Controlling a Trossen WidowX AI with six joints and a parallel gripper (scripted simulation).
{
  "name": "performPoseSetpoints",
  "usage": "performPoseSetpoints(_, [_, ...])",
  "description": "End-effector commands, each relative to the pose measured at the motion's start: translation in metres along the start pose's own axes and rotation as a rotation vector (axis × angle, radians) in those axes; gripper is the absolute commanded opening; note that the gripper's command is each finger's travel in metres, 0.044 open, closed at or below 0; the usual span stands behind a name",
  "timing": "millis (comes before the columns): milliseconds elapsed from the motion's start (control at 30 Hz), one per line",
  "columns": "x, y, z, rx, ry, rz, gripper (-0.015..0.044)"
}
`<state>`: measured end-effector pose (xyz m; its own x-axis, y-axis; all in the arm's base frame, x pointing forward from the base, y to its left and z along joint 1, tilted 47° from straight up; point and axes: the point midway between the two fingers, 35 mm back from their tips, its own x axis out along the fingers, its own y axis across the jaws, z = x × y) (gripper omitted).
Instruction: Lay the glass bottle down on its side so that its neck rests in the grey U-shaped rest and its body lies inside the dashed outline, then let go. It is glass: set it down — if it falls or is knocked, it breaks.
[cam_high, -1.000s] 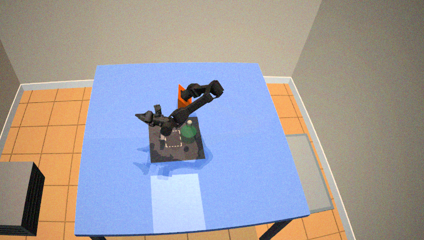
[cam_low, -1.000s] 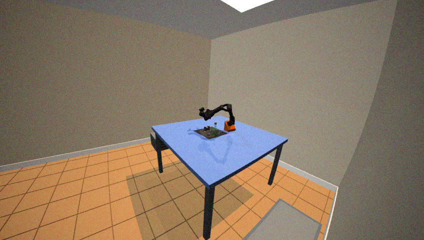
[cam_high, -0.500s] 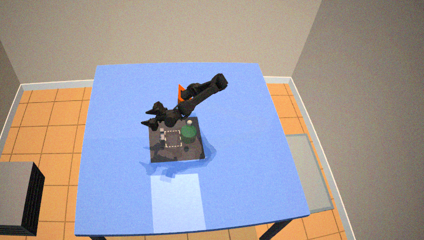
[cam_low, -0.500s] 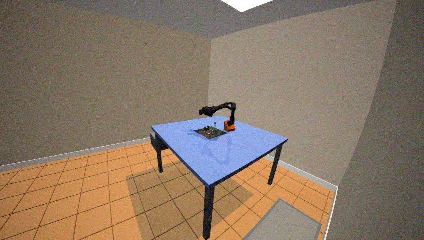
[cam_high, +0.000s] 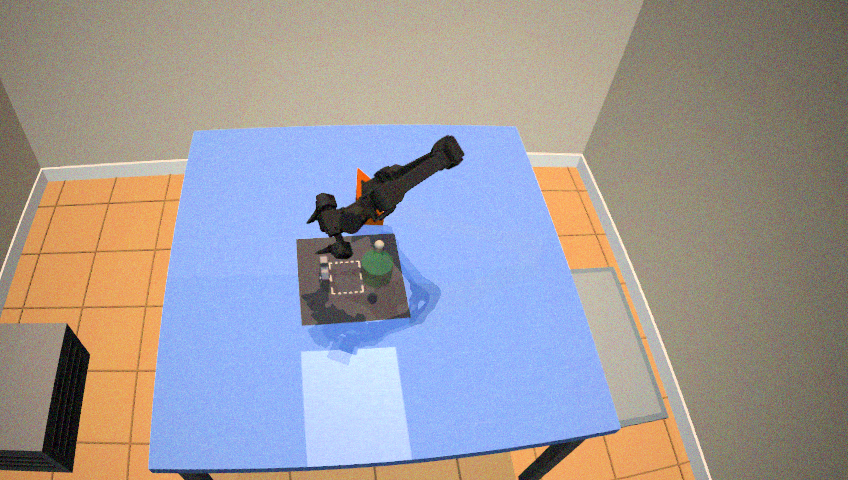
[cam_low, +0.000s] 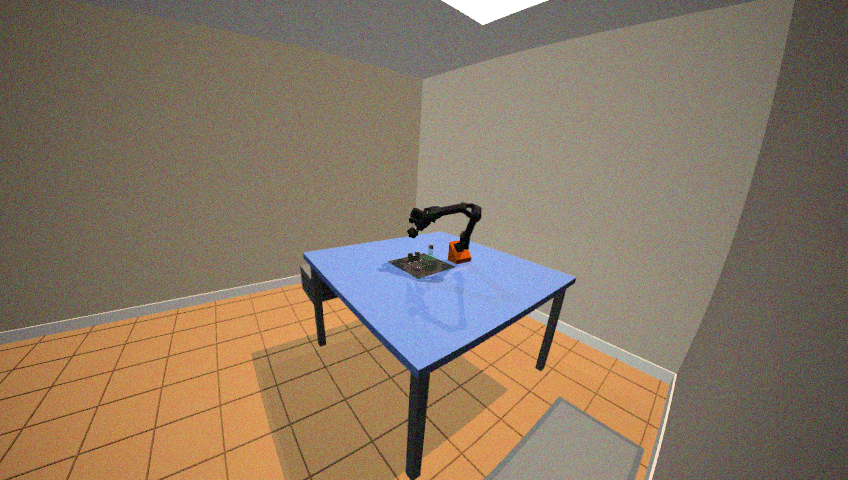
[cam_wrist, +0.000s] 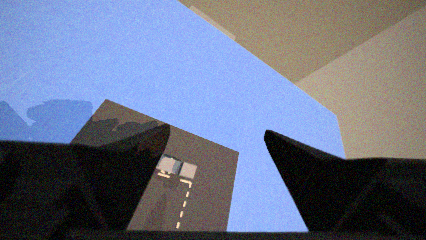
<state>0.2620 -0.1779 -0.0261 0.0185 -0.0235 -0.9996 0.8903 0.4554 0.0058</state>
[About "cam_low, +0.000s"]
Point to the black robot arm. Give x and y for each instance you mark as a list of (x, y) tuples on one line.
[(435, 212)]

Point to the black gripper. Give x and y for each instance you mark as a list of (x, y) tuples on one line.
[(414, 232)]

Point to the green glass bottle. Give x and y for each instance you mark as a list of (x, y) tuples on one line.
[(429, 261)]

